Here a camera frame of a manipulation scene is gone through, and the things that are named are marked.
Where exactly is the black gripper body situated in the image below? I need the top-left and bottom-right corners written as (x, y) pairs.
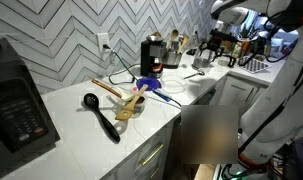
top-left (208, 29), bottom-right (239, 51)

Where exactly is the glass coffee carafe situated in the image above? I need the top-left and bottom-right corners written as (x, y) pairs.
top-left (191, 46), bottom-right (215, 70)

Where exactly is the black coffee maker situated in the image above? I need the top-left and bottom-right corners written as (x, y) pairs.
top-left (139, 34), bottom-right (168, 80)

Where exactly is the light wooden spoon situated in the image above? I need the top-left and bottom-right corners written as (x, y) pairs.
top-left (178, 34), bottom-right (191, 55)
top-left (170, 28), bottom-right (181, 44)

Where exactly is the metal spoon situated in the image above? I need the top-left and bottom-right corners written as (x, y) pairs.
top-left (183, 69), bottom-right (206, 81)

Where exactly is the metal utensil holder pot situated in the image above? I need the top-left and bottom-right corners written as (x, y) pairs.
top-left (162, 49), bottom-right (184, 70)

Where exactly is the checkered drying mat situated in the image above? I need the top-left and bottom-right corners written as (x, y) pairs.
top-left (238, 55), bottom-right (273, 75)

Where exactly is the clear plastic container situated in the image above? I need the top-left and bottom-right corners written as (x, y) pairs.
top-left (160, 74), bottom-right (188, 95)

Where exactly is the blue purple utensil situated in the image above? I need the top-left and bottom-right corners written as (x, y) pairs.
top-left (152, 89), bottom-right (183, 108)

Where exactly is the small clear jar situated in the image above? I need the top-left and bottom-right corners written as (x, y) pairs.
top-left (132, 94), bottom-right (147, 115)

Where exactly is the white plastic spoon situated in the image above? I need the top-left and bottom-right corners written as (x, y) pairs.
top-left (113, 85), bottom-right (138, 103)

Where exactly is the slotted wooden spatula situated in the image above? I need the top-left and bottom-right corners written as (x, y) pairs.
top-left (114, 83), bottom-right (149, 122)

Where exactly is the dark brown wooden spoon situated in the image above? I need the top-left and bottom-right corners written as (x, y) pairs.
top-left (91, 78), bottom-right (123, 100)

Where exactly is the clear plastic spatula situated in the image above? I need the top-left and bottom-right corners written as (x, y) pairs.
top-left (105, 94), bottom-right (129, 133)

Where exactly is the black plastic ladle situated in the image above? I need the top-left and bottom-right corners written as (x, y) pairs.
top-left (83, 92), bottom-right (122, 144)

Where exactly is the black microwave oven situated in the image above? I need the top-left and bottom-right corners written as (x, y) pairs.
top-left (0, 35), bottom-right (61, 179)

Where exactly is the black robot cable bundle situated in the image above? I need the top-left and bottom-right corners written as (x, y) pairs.
top-left (239, 13), bottom-right (294, 66)

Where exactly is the black power cord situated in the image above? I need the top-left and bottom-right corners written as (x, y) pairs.
top-left (103, 44), bottom-right (142, 86)

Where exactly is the white wall outlet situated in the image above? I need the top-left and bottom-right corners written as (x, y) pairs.
top-left (97, 32), bottom-right (111, 53)

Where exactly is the gold drawer handle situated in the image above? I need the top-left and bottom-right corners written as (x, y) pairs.
top-left (138, 142), bottom-right (165, 167)

